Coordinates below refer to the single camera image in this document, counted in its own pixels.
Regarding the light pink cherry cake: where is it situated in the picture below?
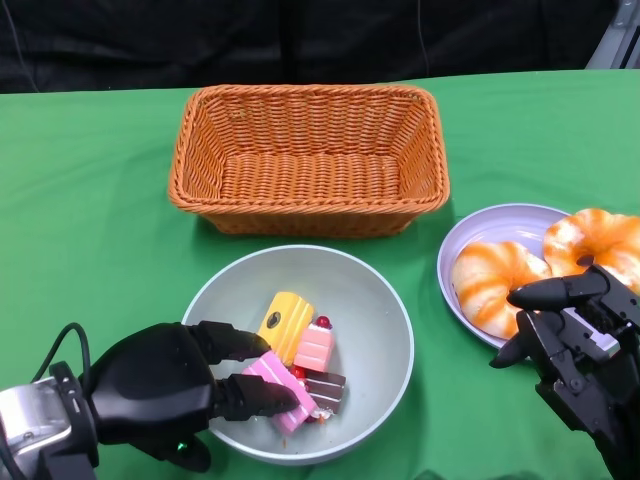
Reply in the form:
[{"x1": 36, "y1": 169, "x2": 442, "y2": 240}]
[{"x1": 292, "y1": 314, "x2": 335, "y2": 374}]

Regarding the green tablecloth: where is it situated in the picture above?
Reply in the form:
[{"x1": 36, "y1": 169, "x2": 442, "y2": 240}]
[{"x1": 0, "y1": 68, "x2": 640, "y2": 480}]

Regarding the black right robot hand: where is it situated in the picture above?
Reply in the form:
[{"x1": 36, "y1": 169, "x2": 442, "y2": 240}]
[{"x1": 489, "y1": 264, "x2": 640, "y2": 480}]

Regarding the chocolate toy cake slice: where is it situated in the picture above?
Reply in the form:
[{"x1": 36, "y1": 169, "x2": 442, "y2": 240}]
[{"x1": 302, "y1": 369, "x2": 348, "y2": 415}]

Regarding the striped crescent toy bread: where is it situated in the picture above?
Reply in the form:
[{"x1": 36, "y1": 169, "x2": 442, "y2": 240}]
[{"x1": 455, "y1": 241, "x2": 554, "y2": 337}]

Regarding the magenta striped toy cake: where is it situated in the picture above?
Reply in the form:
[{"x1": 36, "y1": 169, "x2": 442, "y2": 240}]
[{"x1": 242, "y1": 349, "x2": 317, "y2": 435}]

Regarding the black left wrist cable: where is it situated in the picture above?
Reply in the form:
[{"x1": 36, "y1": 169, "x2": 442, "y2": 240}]
[{"x1": 34, "y1": 321, "x2": 93, "y2": 384}]

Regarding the yellow toy cake slice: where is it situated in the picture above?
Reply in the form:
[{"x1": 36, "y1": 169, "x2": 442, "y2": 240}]
[{"x1": 257, "y1": 291, "x2": 315, "y2": 369}]

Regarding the grey aluminium frame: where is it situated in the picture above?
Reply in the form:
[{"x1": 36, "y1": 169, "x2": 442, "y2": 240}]
[{"x1": 583, "y1": 0, "x2": 640, "y2": 71}]

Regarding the pale grey-green bowl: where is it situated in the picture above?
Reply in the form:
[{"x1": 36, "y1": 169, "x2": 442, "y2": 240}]
[{"x1": 180, "y1": 243, "x2": 415, "y2": 467}]

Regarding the ring-shaped orange toy bread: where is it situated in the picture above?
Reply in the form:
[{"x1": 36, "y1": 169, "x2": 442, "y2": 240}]
[{"x1": 542, "y1": 208, "x2": 640, "y2": 296}]

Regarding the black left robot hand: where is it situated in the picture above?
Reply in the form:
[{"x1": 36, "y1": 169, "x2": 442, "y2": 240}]
[{"x1": 87, "y1": 319, "x2": 301, "y2": 474}]

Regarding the orange wicker basket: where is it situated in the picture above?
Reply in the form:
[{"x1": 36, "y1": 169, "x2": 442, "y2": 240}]
[{"x1": 168, "y1": 83, "x2": 451, "y2": 239}]

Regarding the black backdrop curtain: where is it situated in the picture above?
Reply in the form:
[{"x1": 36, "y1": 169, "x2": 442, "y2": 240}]
[{"x1": 0, "y1": 0, "x2": 617, "y2": 96}]

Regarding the lilac plate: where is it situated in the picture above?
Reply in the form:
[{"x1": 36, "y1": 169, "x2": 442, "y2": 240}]
[{"x1": 437, "y1": 202, "x2": 640, "y2": 350}]

